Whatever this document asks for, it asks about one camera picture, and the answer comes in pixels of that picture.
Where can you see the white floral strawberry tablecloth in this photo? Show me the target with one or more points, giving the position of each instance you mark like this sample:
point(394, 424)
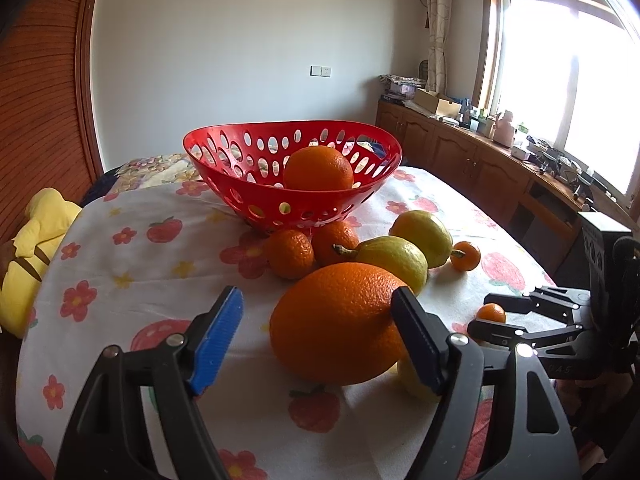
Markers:
point(150, 280)

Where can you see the yellow lemon with stem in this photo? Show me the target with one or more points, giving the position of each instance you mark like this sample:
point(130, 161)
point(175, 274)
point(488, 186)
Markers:
point(395, 260)

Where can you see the large orange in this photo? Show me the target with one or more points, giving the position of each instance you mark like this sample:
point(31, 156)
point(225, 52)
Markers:
point(330, 325)

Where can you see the white wall switch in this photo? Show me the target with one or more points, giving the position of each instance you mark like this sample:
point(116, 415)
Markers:
point(320, 71)

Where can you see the clutter of small countertop things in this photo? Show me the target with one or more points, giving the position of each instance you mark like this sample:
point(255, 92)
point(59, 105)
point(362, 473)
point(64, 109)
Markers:
point(560, 165)

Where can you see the tiny kumquat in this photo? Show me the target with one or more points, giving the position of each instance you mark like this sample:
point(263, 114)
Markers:
point(466, 256)
point(491, 312)

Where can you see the red perforated plastic basket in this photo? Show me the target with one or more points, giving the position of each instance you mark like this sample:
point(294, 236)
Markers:
point(235, 195)

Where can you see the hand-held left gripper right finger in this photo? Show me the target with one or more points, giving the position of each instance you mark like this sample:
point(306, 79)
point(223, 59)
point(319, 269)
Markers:
point(417, 340)

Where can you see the yellow plush toy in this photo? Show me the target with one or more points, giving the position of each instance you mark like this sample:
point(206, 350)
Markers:
point(35, 230)

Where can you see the pink container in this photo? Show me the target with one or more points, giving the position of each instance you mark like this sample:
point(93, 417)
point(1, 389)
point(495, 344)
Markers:
point(504, 130)

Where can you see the floral quilt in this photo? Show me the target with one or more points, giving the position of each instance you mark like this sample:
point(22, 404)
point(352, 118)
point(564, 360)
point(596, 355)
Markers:
point(150, 170)

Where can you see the small mandarin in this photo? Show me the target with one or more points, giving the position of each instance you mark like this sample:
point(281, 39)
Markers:
point(289, 255)
point(337, 242)

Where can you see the wooden slatted wardrobe door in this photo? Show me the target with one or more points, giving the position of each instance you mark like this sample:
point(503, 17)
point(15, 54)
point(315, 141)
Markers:
point(40, 85)

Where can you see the wooden cabinet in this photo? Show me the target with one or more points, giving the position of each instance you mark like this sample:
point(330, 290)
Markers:
point(450, 150)

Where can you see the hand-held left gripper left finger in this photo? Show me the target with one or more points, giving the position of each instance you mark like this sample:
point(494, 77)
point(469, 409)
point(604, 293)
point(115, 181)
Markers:
point(220, 340)

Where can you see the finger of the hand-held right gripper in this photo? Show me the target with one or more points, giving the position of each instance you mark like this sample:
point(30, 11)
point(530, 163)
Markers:
point(500, 332)
point(537, 301)

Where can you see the patterned beige curtain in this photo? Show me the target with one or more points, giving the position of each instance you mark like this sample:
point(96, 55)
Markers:
point(437, 25)

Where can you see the stack of folded fabrics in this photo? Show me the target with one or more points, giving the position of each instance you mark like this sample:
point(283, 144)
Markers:
point(400, 87)

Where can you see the open cardboard box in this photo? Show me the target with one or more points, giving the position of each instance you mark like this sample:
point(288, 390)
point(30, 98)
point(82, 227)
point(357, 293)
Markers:
point(435, 102)

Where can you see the wooden framed window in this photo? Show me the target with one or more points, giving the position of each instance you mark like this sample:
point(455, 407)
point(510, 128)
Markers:
point(560, 70)

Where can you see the medium orange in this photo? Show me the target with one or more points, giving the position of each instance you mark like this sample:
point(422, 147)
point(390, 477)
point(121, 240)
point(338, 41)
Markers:
point(317, 170)

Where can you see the dark blue cloth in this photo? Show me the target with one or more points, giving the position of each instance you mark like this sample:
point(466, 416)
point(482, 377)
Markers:
point(102, 185)

